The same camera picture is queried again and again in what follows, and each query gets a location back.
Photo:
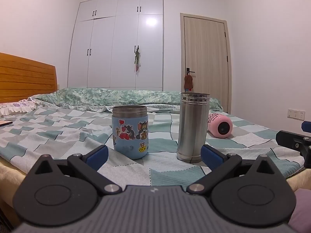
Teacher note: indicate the white wardrobe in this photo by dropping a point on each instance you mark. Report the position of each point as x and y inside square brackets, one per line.
[116, 43]

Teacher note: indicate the pink bottle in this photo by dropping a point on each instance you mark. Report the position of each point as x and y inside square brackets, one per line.
[220, 125]

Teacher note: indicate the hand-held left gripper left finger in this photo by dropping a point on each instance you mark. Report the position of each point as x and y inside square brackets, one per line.
[98, 156]

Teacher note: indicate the green floral quilt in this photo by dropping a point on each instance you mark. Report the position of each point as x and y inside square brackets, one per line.
[121, 97]

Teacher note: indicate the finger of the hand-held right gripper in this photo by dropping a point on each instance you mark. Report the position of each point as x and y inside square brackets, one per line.
[289, 137]
[306, 126]

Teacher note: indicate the purple cloth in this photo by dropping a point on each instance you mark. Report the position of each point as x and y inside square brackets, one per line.
[302, 211]

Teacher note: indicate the brown plush toy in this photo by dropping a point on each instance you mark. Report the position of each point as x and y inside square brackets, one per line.
[188, 82]

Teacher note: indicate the white wall socket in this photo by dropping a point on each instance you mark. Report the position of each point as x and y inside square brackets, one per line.
[296, 114]

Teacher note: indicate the light wooden door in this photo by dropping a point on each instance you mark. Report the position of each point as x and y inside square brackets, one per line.
[206, 60]

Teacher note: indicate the dark phone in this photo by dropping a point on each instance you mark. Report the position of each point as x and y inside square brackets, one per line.
[5, 123]

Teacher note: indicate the checkered bed sheet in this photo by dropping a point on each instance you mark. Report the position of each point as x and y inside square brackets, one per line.
[60, 136]

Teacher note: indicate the tall stainless steel cup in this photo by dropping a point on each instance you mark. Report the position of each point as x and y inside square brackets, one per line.
[192, 128]

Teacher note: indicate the floral pillow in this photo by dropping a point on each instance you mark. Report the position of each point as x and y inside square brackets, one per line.
[14, 108]

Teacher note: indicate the blue cartoon cup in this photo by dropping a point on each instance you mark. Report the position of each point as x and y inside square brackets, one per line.
[130, 136]

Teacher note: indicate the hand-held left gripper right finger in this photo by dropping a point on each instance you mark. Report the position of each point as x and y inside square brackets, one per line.
[211, 156]

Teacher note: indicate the hanging tassel ornament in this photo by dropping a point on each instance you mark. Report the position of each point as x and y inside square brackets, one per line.
[137, 58]

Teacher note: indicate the wooden headboard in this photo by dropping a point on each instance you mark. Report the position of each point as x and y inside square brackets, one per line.
[24, 77]

